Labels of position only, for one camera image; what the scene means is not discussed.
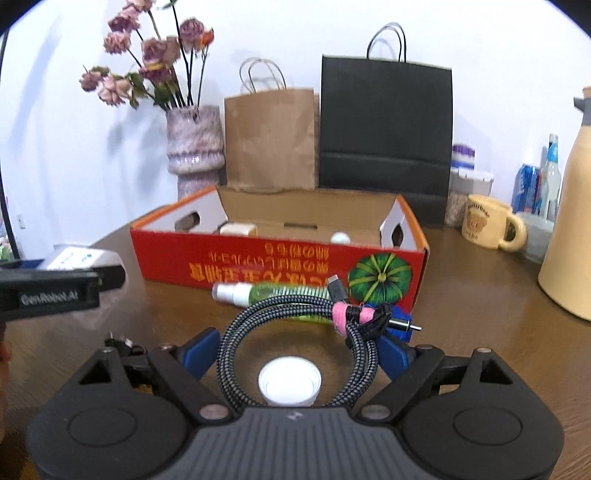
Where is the yellow thermos jug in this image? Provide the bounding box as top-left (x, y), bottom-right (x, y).
top-left (538, 86), bottom-right (591, 321)

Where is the black paper bag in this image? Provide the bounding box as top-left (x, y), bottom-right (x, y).
top-left (320, 23), bottom-right (454, 228)

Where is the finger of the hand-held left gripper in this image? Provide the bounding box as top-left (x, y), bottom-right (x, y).
top-left (0, 264), bottom-right (126, 292)

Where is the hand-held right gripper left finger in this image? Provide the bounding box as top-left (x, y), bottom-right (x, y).
top-left (78, 327), bottom-right (234, 423)

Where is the black usb cable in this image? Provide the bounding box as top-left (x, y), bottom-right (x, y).
top-left (104, 333), bottom-right (148, 358)

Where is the red cardboard box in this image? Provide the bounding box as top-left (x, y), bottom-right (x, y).
top-left (130, 185), bottom-right (430, 315)

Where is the clear bottle with blue cap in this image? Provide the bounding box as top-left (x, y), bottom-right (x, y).
top-left (540, 134), bottom-right (561, 220)

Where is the mottled pink ceramic vase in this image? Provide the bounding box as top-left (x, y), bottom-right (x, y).
top-left (166, 105), bottom-right (225, 201)

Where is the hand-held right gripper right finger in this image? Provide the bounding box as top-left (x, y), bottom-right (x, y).
top-left (359, 330), bottom-right (513, 423)

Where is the glass bowl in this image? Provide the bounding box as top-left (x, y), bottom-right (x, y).
top-left (515, 211), bottom-right (555, 265)

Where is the blue retractable cable reel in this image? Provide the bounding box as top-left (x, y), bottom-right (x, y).
top-left (365, 305), bottom-right (422, 343)

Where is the white screw cap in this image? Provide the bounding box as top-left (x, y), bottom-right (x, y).
top-left (259, 357), bottom-right (321, 407)

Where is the green liquid bottle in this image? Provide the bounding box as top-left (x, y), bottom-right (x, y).
top-left (212, 282), bottom-right (335, 326)

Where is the yellow bear mug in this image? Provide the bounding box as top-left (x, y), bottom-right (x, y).
top-left (462, 194), bottom-right (528, 251)

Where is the dried pink rose bouquet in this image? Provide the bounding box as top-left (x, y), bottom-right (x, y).
top-left (79, 0), bottom-right (215, 112)

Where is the person's left hand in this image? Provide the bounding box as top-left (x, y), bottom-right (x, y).
top-left (0, 323), bottom-right (12, 411)

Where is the brown paper bag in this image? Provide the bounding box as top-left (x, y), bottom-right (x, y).
top-left (224, 56), bottom-right (320, 191)

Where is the blue drink can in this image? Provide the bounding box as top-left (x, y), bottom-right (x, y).
top-left (512, 163), bottom-right (542, 214)

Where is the braided cable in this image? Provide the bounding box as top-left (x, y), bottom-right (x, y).
top-left (217, 274), bottom-right (393, 409)

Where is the clear food container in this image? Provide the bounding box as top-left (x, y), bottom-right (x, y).
top-left (444, 144), bottom-right (495, 228)

